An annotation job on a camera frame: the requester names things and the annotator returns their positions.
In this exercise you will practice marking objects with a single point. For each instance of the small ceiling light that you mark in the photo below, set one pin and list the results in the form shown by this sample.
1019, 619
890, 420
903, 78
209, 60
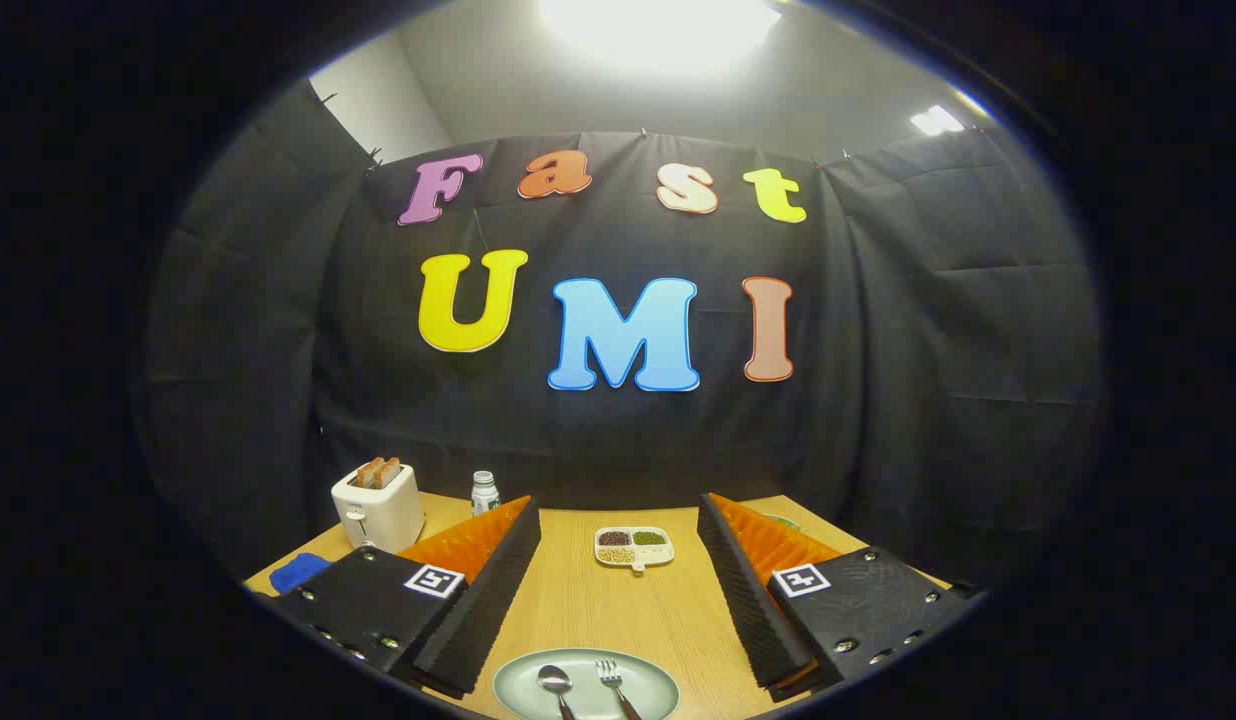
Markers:
936, 120

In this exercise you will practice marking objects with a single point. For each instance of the white divided dish with beans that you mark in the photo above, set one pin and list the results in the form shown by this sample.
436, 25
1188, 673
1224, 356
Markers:
633, 548

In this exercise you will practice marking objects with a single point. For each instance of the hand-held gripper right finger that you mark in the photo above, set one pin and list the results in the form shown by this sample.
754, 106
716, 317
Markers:
743, 600

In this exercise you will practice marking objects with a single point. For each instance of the pale green plate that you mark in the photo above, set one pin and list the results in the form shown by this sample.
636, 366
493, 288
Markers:
518, 690

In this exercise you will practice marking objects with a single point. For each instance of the white plate of food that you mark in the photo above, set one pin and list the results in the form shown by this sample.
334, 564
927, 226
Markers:
781, 521

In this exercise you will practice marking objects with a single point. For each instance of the white bottle green label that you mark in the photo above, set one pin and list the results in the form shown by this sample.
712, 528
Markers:
485, 495

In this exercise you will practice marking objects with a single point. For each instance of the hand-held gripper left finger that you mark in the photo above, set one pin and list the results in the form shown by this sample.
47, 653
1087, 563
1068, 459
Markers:
488, 600

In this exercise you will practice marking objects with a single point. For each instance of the white toaster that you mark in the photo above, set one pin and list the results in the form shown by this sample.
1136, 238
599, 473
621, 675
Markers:
383, 515

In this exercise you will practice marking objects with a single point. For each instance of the brown toast slice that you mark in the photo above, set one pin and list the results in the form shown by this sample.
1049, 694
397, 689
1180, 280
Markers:
367, 472
389, 473

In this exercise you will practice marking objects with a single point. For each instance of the large ceiling light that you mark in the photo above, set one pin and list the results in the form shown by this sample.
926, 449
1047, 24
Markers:
658, 30

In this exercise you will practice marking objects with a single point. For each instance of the blue folded cloth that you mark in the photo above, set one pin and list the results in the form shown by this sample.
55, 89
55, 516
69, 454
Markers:
296, 573

